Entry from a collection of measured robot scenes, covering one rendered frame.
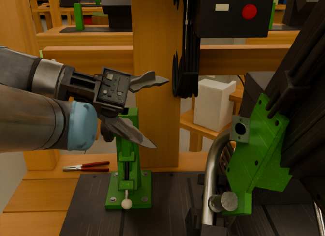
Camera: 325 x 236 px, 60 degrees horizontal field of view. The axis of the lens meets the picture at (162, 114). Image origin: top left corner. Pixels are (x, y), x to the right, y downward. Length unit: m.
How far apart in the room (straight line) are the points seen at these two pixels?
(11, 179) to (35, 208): 1.68
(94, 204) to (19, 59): 0.48
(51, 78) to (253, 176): 0.41
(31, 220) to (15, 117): 0.62
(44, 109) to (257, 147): 0.39
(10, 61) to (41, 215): 0.50
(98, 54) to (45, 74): 0.42
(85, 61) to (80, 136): 0.55
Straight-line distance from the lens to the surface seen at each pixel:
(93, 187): 0.92
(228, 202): 0.60
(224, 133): 0.65
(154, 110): 0.88
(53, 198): 0.95
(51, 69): 0.53
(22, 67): 0.53
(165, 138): 0.93
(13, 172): 2.67
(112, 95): 0.50
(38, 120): 0.35
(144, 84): 0.58
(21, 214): 0.94
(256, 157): 0.57
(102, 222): 0.81
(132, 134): 0.54
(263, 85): 0.75
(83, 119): 0.41
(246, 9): 0.71
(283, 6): 7.99
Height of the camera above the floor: 1.50
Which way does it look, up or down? 27 degrees down
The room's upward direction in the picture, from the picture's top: straight up
